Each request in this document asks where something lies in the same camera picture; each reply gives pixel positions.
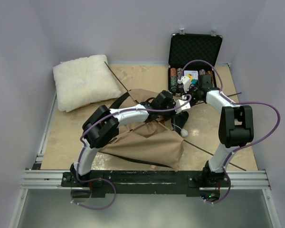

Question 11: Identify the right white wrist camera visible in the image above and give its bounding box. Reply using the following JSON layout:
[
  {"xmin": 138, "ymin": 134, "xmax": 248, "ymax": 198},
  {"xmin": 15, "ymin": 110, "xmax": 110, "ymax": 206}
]
[{"xmin": 177, "ymin": 76, "xmax": 192, "ymax": 93}]

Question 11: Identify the tan fabric pet tent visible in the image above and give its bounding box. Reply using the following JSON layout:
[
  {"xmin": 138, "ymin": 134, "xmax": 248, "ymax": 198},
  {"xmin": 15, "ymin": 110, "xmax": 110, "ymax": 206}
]
[{"xmin": 98, "ymin": 88, "xmax": 190, "ymax": 172}]

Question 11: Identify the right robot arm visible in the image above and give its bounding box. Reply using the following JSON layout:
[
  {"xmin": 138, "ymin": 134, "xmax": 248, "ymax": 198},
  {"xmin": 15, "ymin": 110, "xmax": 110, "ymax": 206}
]
[{"xmin": 192, "ymin": 75, "xmax": 254, "ymax": 187}]

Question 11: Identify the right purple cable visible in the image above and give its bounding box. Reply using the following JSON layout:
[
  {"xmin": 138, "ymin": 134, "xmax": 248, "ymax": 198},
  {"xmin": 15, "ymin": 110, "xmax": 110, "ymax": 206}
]
[{"xmin": 178, "ymin": 59, "xmax": 282, "ymax": 171}]

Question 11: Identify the black poker chip case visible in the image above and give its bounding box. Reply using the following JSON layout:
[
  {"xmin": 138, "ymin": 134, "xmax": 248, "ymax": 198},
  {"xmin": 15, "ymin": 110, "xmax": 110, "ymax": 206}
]
[{"xmin": 168, "ymin": 32, "xmax": 223, "ymax": 95}]

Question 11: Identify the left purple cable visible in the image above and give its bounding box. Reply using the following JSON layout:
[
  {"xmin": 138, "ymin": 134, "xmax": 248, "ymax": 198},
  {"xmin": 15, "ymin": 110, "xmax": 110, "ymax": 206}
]
[{"xmin": 75, "ymin": 94, "xmax": 193, "ymax": 183}]

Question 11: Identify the white fluffy pillow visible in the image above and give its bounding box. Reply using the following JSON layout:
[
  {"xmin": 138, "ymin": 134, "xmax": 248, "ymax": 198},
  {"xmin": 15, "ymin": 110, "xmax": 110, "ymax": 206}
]
[{"xmin": 53, "ymin": 55, "xmax": 122, "ymax": 113}]

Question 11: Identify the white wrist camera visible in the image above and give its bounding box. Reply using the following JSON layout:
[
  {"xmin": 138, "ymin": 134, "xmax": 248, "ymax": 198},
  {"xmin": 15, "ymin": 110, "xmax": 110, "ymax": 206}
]
[
  {"xmin": 175, "ymin": 95, "xmax": 191, "ymax": 114},
  {"xmin": 177, "ymin": 76, "xmax": 192, "ymax": 93}
]

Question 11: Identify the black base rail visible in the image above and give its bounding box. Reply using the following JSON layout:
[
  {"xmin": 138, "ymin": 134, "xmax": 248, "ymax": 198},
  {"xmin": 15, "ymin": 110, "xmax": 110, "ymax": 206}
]
[{"xmin": 61, "ymin": 170, "xmax": 230, "ymax": 198}]

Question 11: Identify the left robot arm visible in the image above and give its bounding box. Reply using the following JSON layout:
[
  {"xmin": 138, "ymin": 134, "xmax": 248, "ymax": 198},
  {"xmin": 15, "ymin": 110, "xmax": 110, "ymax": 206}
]
[{"xmin": 70, "ymin": 90, "xmax": 186, "ymax": 186}]

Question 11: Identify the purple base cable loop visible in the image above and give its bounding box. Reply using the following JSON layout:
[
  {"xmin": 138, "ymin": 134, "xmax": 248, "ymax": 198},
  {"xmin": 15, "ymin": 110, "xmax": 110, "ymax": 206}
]
[{"xmin": 70, "ymin": 178, "xmax": 117, "ymax": 209}]

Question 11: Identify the black tent pole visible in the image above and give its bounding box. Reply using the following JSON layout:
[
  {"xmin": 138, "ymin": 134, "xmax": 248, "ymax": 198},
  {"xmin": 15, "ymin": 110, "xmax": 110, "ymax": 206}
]
[
  {"xmin": 130, "ymin": 92, "xmax": 243, "ymax": 133},
  {"xmin": 104, "ymin": 61, "xmax": 247, "ymax": 171}
]

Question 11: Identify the aluminium frame rail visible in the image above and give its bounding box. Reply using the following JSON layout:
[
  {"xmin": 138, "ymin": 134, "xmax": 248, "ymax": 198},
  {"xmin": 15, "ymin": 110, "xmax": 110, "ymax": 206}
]
[{"xmin": 8, "ymin": 95, "xmax": 282, "ymax": 228}]

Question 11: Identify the white pompom toy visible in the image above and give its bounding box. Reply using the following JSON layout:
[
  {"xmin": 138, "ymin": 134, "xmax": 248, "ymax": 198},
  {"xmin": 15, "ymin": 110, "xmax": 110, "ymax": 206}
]
[{"xmin": 171, "ymin": 123, "xmax": 189, "ymax": 138}]

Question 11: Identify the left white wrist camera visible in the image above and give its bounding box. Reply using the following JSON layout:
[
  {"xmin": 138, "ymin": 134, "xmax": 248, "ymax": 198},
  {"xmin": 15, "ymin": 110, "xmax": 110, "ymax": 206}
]
[{"xmin": 175, "ymin": 95, "xmax": 191, "ymax": 114}]

